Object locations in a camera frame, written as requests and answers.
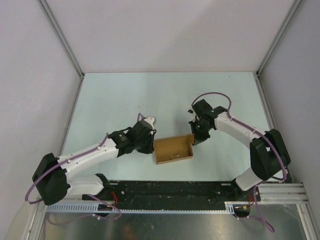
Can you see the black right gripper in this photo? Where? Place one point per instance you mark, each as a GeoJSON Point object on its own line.
{"type": "Point", "coordinates": [197, 138]}

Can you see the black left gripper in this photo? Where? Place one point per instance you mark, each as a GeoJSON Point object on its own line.
{"type": "Point", "coordinates": [149, 149]}

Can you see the brown cardboard box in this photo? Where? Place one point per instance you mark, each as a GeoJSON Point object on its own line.
{"type": "Point", "coordinates": [165, 147]}

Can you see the small clear plastic scrap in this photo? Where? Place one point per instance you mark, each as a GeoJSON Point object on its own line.
{"type": "Point", "coordinates": [176, 155]}

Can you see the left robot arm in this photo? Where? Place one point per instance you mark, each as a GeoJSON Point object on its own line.
{"type": "Point", "coordinates": [58, 177]}

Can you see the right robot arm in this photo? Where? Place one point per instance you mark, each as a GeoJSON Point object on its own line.
{"type": "Point", "coordinates": [267, 149]}

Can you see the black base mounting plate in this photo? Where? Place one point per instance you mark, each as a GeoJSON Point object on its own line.
{"type": "Point", "coordinates": [175, 195]}

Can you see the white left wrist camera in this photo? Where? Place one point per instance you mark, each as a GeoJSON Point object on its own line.
{"type": "Point", "coordinates": [151, 121]}

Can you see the right aluminium corner post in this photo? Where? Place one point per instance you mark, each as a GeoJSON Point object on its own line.
{"type": "Point", "coordinates": [288, 20]}

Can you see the aluminium corner post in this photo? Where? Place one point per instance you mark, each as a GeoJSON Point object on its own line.
{"type": "Point", "coordinates": [57, 30]}
{"type": "Point", "coordinates": [288, 20]}

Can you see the grey slotted cable duct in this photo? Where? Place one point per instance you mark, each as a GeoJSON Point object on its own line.
{"type": "Point", "coordinates": [95, 207]}

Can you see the aluminium frame rail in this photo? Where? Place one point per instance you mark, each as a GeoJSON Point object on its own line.
{"type": "Point", "coordinates": [284, 191]}

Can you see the left aluminium corner post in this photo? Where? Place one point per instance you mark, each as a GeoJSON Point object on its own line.
{"type": "Point", "coordinates": [57, 30]}

